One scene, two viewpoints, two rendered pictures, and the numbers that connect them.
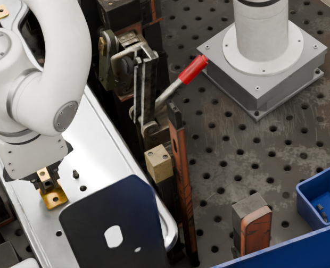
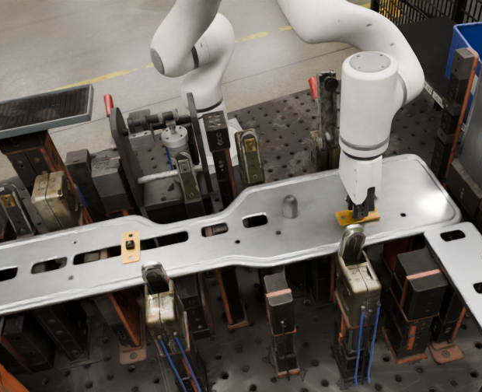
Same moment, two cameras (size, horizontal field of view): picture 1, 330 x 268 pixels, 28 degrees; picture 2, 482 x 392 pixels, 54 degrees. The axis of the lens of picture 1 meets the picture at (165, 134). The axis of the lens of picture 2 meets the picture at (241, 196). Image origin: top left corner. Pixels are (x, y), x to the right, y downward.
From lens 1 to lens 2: 112 cm
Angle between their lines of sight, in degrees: 46
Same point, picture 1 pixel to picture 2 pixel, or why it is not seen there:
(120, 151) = (333, 173)
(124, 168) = not seen: hidden behind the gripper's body
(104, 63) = (253, 159)
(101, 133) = (311, 182)
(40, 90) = (410, 57)
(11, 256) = (413, 253)
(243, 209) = (467, 54)
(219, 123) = not seen: hidden behind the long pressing
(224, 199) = not seen: hidden behind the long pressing
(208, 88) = (217, 195)
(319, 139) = (288, 152)
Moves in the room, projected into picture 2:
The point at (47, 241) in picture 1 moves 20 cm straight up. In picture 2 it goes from (410, 222) to (425, 142)
